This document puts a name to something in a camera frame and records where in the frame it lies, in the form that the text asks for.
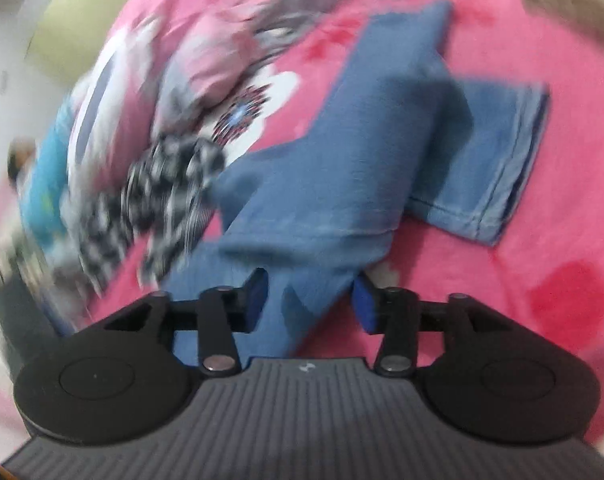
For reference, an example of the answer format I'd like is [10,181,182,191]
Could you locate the blue denim jeans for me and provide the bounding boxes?
[163,0,549,360]

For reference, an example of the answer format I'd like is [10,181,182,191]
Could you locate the black white plaid shirt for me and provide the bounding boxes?
[77,136,226,295]

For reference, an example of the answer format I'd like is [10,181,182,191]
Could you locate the blue patterned pillow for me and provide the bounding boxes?
[18,96,75,249]

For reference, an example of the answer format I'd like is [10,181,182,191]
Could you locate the pink white quilt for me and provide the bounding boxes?
[67,0,339,198]

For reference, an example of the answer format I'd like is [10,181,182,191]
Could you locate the yellow green wardrobe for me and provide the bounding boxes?
[26,0,127,87]

